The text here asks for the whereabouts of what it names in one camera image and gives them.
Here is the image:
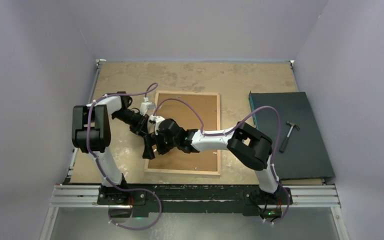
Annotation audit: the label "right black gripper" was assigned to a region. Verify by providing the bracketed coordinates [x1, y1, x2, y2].
[144, 130, 179, 159]

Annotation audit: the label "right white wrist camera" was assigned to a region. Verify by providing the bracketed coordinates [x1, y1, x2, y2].
[149, 115, 165, 135]

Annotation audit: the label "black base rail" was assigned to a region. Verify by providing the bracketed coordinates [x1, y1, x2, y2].
[97, 183, 293, 218]

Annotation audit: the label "brown backing board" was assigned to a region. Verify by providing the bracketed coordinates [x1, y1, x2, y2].
[148, 94, 219, 172]

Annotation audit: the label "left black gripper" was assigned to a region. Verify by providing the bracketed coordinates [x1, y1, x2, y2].
[111, 109, 149, 138]

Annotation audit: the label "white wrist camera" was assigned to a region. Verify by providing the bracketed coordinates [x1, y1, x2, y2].
[149, 115, 165, 135]
[139, 97, 156, 116]

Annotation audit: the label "dark blue book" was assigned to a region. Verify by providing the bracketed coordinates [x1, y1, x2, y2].
[248, 92, 336, 183]

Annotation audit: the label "aluminium frame rails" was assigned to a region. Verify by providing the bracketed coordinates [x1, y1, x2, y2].
[42, 60, 350, 240]

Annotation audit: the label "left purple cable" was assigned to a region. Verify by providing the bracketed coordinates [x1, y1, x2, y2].
[85, 82, 163, 232]

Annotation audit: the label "wooden picture frame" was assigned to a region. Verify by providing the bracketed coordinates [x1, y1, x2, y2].
[144, 90, 222, 176]

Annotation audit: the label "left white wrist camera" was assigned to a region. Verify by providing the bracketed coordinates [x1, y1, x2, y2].
[139, 97, 156, 116]

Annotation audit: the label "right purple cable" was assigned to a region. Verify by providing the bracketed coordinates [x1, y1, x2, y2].
[152, 98, 292, 226]

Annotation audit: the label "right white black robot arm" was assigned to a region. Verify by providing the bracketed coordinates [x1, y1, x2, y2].
[142, 115, 281, 204]

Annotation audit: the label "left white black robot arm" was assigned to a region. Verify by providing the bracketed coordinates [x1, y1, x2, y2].
[71, 91, 155, 205]

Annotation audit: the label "small hammer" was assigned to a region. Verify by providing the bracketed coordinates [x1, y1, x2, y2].
[279, 121, 300, 153]

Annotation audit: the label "purple cable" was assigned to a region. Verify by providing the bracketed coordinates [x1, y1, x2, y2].
[152, 98, 292, 226]
[85, 82, 163, 232]

